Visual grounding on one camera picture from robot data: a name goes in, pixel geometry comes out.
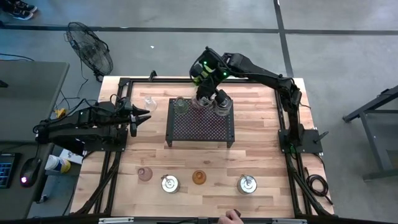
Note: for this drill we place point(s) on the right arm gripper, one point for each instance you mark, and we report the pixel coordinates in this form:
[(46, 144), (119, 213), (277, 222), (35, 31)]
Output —
[(207, 88)]

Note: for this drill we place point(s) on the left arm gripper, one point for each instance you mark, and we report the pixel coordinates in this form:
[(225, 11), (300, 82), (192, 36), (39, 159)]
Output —
[(127, 115)]

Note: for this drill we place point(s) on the silver tin candle with tag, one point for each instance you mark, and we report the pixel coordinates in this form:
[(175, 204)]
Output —
[(170, 184), (205, 105), (247, 184), (224, 110)]

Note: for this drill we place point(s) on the clear glass candle holder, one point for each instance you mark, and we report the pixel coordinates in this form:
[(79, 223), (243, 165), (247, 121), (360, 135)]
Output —
[(150, 102)]

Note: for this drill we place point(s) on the green glass candle holder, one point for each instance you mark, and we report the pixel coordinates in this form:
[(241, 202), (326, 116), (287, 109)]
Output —
[(182, 107)]

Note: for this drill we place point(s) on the pink glass candle holder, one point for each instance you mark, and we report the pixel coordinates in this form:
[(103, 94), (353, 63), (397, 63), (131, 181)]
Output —
[(145, 174)]

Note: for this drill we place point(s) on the amber glass candle holder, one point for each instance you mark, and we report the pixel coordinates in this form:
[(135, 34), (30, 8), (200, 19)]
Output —
[(199, 177)]

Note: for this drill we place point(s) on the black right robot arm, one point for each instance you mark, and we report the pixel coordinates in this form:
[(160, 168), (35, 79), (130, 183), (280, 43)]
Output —
[(264, 76)]

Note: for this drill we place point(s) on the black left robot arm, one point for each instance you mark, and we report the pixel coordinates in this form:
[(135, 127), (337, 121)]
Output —
[(77, 124)]

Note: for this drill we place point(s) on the black perforated metal shelf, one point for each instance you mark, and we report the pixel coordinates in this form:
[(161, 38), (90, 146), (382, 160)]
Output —
[(199, 130)]

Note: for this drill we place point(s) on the black floor fan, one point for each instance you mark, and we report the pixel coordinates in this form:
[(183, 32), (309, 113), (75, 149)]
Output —
[(93, 53)]

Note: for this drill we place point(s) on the yellow power plug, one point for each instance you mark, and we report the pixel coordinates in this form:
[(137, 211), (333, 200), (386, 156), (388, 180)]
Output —
[(60, 112)]

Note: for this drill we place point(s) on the white paper box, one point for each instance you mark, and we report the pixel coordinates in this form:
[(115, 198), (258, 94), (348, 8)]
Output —
[(71, 156)]

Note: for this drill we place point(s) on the white wipes canister yellow lid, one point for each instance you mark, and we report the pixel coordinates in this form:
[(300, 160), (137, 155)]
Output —
[(57, 164)]

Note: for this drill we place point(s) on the grey side table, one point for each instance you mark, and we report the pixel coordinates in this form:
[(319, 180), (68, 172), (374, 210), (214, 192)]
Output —
[(28, 99)]

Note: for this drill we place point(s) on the person's hand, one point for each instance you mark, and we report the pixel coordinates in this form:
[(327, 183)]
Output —
[(228, 219)]

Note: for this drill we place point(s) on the black computer mouse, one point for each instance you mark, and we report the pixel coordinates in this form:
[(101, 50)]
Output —
[(30, 171)]

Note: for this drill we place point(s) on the backlit computer keyboard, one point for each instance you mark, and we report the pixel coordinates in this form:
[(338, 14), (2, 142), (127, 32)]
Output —
[(6, 171)]

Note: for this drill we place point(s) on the dark computer desk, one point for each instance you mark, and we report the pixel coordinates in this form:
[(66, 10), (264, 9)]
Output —
[(12, 202)]

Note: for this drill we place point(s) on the black sneaker white sole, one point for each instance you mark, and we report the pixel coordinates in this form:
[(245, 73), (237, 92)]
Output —
[(21, 5), (21, 14)]

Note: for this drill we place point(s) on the black aluminium table frame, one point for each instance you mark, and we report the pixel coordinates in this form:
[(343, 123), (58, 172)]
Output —
[(161, 80)]

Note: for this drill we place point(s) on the silver metal bracket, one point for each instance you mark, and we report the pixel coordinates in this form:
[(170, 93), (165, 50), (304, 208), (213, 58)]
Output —
[(289, 221), (115, 220)]

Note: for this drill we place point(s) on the grey metal table frame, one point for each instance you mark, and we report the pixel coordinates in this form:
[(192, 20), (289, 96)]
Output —
[(377, 149)]

